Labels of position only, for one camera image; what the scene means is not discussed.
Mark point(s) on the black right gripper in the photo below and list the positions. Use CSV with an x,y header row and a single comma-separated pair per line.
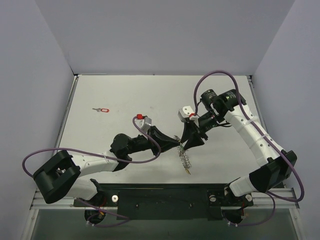
x,y
196,130

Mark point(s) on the key with red tag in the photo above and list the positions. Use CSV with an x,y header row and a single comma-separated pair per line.
x,y
102,110

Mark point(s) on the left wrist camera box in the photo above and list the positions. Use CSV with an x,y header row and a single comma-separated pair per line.
x,y
144,122

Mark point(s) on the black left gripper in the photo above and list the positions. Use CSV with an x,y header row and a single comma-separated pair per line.
x,y
153,140

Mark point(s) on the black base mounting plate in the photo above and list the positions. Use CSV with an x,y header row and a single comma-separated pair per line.
x,y
176,201

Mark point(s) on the silver metal keyring disc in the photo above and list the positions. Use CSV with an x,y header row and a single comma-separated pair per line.
x,y
184,158

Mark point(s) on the aluminium frame rail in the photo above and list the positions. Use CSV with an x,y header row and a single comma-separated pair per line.
x,y
260,201

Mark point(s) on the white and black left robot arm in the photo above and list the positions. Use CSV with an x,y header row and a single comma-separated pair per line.
x,y
62,175

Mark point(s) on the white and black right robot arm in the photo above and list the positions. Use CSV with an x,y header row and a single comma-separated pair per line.
x,y
274,162

